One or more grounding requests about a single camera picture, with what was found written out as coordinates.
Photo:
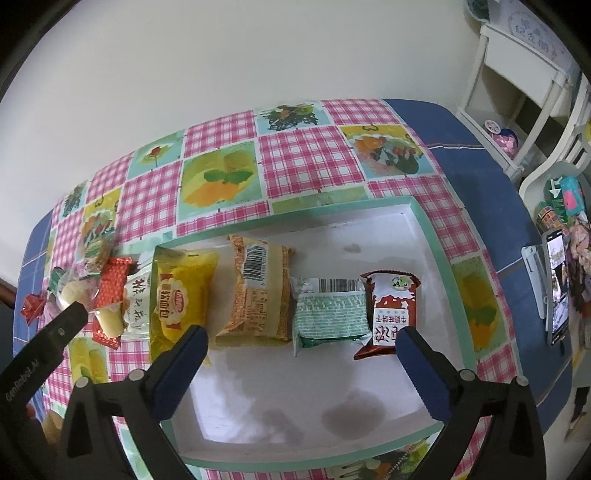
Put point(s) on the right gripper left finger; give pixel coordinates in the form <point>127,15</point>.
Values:
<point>89,445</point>

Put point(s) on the red patterned packet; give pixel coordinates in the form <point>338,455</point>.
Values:
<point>112,281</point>

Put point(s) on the white tray with teal rim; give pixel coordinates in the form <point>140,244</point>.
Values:
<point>271,408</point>

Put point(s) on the dark green snack packet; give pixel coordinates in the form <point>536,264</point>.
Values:
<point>54,279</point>

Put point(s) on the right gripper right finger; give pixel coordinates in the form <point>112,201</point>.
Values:
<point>513,447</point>

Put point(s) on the pink checkered picture tablecloth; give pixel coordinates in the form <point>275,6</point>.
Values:
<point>229,173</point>

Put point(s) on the clear-wrapped round white bun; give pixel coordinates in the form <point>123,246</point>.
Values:
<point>77,286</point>

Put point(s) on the maroon milk biscuit packet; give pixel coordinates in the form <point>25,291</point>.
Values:
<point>391,299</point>

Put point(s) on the yellow soft bread packet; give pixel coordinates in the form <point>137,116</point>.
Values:
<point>180,290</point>

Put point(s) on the light teal snack packet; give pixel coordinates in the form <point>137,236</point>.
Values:
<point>328,310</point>

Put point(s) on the green-edged clear biscuit packet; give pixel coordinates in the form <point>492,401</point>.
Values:
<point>95,254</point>

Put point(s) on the dark red nice snack packet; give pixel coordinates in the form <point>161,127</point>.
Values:
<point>33,307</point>

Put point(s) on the colourful clutter pile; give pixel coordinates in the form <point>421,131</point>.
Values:
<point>563,207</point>

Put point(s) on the orange barcode bread packet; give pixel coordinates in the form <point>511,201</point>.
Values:
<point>260,312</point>

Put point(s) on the blue plaid bed cover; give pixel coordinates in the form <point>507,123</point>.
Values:
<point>356,149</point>

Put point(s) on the white calligraphy snack packet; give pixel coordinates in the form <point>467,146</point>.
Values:
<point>136,304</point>

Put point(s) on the yellow pudding cup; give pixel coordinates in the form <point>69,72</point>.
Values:
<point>110,320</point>

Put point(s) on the smartphone on stand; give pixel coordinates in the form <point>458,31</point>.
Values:
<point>557,284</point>

